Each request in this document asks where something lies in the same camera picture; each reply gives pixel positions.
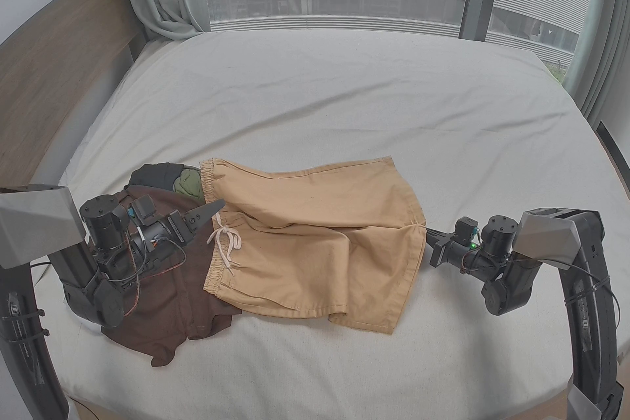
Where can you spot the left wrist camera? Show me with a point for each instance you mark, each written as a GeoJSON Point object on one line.
{"type": "Point", "coordinates": [142, 210]}

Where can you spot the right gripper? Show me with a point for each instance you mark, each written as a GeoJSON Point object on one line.
{"type": "Point", "coordinates": [453, 255]}

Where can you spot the bed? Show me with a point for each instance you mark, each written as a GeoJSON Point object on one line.
{"type": "Point", "coordinates": [393, 88]}

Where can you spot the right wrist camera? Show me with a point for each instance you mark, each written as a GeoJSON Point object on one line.
{"type": "Point", "coordinates": [465, 230]}

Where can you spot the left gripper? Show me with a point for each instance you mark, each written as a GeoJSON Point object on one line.
{"type": "Point", "coordinates": [177, 228]}

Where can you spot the brown shorts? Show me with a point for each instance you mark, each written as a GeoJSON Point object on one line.
{"type": "Point", "coordinates": [157, 309]}

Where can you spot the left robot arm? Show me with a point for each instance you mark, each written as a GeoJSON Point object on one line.
{"type": "Point", "coordinates": [29, 221]}

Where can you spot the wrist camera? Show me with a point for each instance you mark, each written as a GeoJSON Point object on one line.
{"type": "Point", "coordinates": [142, 210]}
{"type": "Point", "coordinates": [465, 230]}

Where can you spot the tan shorts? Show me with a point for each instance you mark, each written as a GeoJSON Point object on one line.
{"type": "Point", "coordinates": [320, 236]}

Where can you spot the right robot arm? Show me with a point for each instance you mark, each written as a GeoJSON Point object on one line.
{"type": "Point", "coordinates": [556, 236]}

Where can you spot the black garment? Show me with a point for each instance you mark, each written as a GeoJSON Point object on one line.
{"type": "Point", "coordinates": [152, 176]}

